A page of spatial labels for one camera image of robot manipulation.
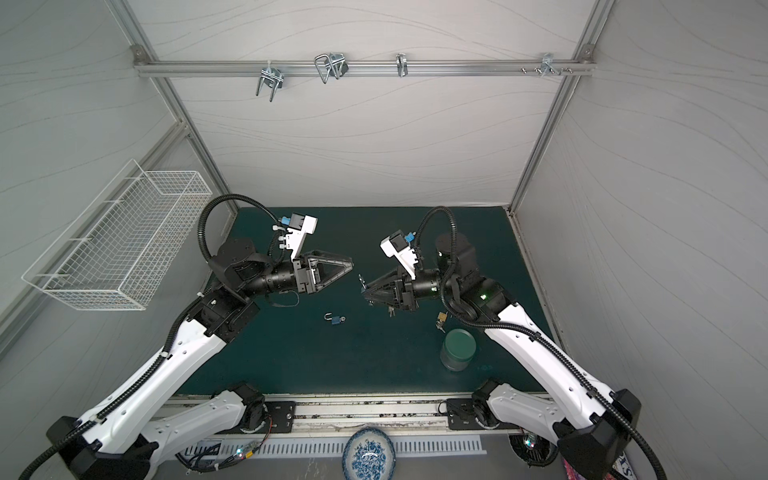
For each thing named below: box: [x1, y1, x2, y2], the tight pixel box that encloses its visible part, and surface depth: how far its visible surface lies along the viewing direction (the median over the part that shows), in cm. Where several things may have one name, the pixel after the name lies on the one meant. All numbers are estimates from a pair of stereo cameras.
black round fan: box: [509, 431, 559, 468], surface depth 73 cm
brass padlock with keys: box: [436, 311, 448, 333], surface depth 92 cm
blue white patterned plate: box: [342, 426, 396, 480], surface depth 69 cm
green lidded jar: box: [440, 328, 477, 371], surface depth 77 cm
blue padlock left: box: [324, 312, 346, 325], surface depth 92 cm
